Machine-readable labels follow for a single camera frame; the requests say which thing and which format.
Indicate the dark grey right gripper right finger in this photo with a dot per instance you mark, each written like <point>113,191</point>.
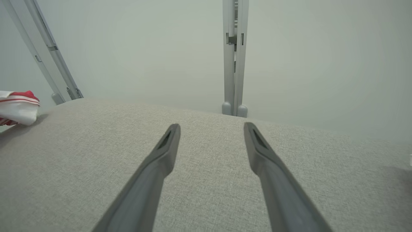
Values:
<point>280,190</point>

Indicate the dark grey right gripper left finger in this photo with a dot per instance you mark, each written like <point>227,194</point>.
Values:
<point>148,180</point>

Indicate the red jersey with white sleeves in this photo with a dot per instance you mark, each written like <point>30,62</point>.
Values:
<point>19,109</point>

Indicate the grey metal partition post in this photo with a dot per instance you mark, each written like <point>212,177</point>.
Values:
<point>229,71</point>
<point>42,42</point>

